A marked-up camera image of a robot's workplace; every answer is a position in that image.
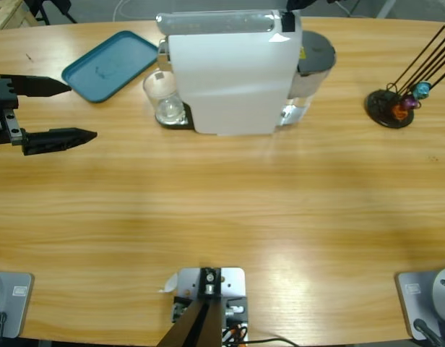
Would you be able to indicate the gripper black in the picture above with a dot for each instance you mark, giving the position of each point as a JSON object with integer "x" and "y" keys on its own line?
{"x": 4, "y": 94}

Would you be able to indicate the white capsule coffee machine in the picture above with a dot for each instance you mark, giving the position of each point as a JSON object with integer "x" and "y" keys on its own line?
{"x": 226, "y": 79}

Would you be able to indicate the clear glass cup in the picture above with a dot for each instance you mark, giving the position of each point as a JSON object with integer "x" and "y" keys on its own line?
{"x": 161, "y": 94}

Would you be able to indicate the black capsule holder with rods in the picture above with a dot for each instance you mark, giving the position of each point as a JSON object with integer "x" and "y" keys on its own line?
{"x": 385, "y": 115}

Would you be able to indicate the purple coffee capsule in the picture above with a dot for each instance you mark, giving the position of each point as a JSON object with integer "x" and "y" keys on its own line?
{"x": 408, "y": 102}

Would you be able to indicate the water tank with dark lid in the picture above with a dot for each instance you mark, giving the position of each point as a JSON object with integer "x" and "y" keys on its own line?
{"x": 316, "y": 50}

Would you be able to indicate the drip tray with metal grate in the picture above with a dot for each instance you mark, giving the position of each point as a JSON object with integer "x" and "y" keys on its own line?
{"x": 186, "y": 124}

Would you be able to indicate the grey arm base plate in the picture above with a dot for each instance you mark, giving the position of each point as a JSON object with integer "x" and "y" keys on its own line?
{"x": 16, "y": 303}
{"x": 410, "y": 303}

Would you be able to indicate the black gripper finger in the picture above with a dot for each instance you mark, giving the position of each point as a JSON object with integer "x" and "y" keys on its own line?
{"x": 298, "y": 4}

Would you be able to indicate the white paper tag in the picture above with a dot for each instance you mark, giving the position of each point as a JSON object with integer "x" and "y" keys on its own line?
{"x": 170, "y": 283}

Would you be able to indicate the orange coffee capsule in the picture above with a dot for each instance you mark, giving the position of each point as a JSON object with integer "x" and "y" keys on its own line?
{"x": 400, "y": 112}

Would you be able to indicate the grey metal frame leg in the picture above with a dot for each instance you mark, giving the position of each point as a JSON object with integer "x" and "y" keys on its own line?
{"x": 386, "y": 7}

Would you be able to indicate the teal plastic tray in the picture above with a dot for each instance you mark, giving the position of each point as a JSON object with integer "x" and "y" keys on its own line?
{"x": 110, "y": 54}

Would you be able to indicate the black stand legs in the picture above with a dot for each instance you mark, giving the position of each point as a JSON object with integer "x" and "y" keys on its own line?
{"x": 60, "y": 4}

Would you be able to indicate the blue coffee capsule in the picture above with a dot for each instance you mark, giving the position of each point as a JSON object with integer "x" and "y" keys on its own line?
{"x": 422, "y": 89}

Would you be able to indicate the white mount block dark post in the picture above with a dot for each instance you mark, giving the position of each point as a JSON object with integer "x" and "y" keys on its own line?
{"x": 229, "y": 282}

